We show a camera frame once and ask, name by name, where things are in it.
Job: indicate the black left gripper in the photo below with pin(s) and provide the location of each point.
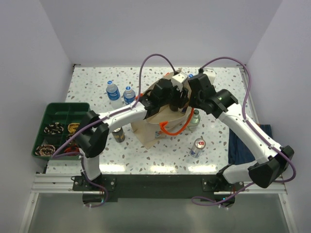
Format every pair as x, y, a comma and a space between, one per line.
183, 98

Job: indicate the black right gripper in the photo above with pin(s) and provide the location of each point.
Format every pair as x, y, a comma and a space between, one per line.
192, 101

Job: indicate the clear green-cap glass bottle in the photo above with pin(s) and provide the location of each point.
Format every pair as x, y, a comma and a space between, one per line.
194, 121

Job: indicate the beige canvas bag orange handles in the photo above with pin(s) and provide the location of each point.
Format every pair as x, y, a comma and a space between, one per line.
159, 121

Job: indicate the dark cola glass bottle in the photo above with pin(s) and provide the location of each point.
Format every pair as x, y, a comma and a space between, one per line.
173, 107

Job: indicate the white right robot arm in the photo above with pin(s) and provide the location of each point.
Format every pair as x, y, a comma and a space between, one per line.
271, 159

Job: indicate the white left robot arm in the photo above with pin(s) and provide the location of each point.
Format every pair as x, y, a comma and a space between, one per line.
94, 129

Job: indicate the blue label water bottle middle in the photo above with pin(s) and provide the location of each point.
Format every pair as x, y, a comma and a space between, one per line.
129, 95

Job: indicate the blue label water bottle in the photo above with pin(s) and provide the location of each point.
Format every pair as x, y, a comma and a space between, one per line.
129, 95
113, 94

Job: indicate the dark blue denim cloth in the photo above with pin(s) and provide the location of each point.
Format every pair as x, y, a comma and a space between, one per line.
238, 152

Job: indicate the blue label water bottle left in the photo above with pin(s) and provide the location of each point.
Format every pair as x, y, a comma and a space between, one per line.
113, 94

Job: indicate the black gold drink can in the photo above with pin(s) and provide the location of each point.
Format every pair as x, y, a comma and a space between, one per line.
119, 135

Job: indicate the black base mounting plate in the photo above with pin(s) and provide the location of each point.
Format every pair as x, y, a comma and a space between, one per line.
111, 188

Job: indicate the green compartment tray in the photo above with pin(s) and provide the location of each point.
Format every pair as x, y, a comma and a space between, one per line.
59, 122

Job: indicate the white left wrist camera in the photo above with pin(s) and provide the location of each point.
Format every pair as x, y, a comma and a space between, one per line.
178, 80

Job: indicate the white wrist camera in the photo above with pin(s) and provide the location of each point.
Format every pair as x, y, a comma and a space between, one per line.
211, 74
178, 80

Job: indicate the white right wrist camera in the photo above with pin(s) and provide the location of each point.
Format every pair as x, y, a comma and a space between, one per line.
211, 74

